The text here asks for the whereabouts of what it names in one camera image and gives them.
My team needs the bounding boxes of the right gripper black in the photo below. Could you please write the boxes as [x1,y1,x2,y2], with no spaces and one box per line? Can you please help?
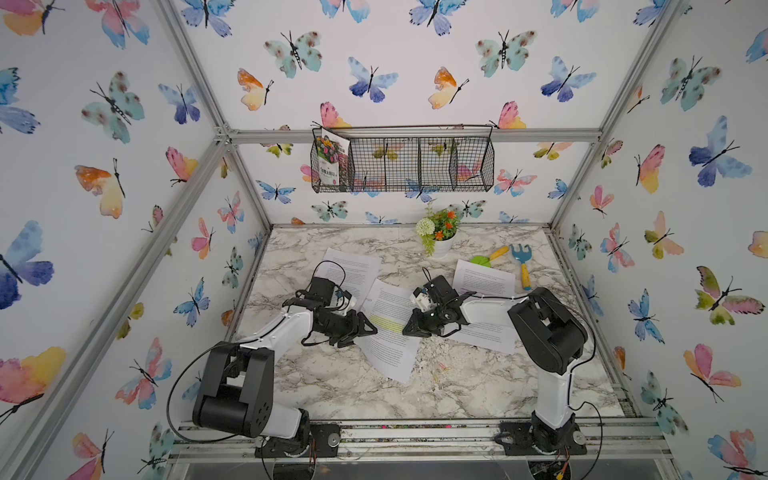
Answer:
[397,305,445,336]

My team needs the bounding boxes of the purple highlighted document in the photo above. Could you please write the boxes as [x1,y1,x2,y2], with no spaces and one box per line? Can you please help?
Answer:
[451,260,518,355]

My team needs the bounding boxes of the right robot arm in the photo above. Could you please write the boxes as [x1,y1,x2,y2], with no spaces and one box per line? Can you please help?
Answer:
[403,276,589,456]

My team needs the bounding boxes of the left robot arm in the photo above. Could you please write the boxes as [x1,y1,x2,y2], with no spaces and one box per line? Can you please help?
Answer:
[192,277,378,458]

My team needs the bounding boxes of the yellow highlighted document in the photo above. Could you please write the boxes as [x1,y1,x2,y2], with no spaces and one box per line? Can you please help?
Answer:
[355,280,420,384]

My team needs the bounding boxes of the plain text document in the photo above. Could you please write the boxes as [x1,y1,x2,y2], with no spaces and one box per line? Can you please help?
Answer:
[313,248,381,309]

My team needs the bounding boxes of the green toy trowel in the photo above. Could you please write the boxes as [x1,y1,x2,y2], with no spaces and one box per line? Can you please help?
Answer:
[470,245,510,268]

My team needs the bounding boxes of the potted flower plant white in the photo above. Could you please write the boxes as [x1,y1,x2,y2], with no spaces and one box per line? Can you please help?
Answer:
[415,202,461,258]

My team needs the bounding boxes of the blue toy rake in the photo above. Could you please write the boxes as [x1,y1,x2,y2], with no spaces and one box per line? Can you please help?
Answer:
[510,244,532,291]

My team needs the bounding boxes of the seed packet in basket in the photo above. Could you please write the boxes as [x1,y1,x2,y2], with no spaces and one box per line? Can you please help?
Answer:
[315,128,351,189]

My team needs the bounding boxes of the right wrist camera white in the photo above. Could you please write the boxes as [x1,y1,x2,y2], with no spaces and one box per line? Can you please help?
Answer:
[410,288,435,313]

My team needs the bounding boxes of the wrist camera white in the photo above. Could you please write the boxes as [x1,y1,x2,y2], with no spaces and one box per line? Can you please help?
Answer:
[336,289,356,311]
[410,288,435,313]

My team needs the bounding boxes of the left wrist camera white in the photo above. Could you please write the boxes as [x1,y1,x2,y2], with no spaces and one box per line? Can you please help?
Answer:
[336,289,356,311]

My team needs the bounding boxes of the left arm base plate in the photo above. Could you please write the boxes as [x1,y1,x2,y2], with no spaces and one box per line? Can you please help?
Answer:
[254,422,341,460]

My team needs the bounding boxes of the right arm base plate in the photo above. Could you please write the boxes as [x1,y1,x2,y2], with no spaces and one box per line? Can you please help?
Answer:
[493,420,587,456]

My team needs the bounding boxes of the black wire basket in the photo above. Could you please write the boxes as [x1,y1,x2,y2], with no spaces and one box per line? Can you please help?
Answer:
[307,125,495,194]

